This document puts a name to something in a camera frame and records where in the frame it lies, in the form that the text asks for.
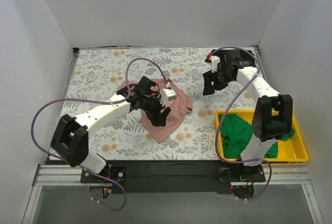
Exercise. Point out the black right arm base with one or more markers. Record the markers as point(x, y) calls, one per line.
point(237, 173)

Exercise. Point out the folded black t shirt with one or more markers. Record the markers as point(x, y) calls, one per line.
point(232, 56)

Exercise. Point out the yellow plastic bin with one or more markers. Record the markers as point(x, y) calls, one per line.
point(289, 149)

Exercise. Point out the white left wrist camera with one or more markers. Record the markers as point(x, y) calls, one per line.
point(167, 94)

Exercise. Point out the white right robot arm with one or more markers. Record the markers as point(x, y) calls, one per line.
point(273, 115)

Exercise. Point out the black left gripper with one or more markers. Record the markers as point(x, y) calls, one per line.
point(154, 109)

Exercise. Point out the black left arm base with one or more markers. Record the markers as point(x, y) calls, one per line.
point(116, 173)

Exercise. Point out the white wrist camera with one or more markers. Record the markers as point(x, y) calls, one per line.
point(167, 94)
point(213, 61)

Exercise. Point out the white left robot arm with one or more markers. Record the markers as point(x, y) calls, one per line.
point(71, 137)

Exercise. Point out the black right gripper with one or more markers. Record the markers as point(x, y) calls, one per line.
point(216, 78)

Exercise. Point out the floral patterned table mat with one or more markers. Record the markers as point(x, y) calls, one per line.
point(98, 74)

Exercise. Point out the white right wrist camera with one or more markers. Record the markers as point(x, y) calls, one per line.
point(213, 61)

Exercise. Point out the green t shirt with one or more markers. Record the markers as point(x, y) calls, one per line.
point(236, 131)

